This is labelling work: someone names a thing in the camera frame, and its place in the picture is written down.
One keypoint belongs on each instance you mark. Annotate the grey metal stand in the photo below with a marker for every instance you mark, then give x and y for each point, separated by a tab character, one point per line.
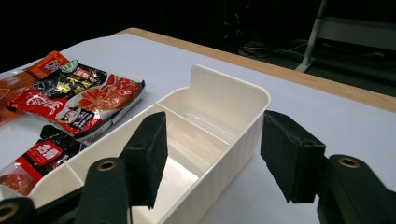
314	34

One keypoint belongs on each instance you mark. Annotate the white table mat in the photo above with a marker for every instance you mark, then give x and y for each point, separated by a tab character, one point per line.
311	124

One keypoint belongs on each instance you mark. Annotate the white divided storage box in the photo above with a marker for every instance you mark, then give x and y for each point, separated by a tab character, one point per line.
218	93

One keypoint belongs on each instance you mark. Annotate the red and black seasoning packet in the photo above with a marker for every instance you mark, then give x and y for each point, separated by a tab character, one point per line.
102	93

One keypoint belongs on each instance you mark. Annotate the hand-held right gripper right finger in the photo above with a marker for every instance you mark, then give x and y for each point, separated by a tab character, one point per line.
289	155

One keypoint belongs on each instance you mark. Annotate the small black and red packet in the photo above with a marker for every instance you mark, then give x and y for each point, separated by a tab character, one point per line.
46	152

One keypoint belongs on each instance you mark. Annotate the orange-red seasoning packet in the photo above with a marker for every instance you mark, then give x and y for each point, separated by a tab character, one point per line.
46	63

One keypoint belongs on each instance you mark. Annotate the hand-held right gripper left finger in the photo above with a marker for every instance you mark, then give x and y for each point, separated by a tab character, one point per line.
148	155

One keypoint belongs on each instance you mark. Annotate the orange packet with clear windows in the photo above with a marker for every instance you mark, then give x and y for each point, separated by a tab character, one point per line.
12	87

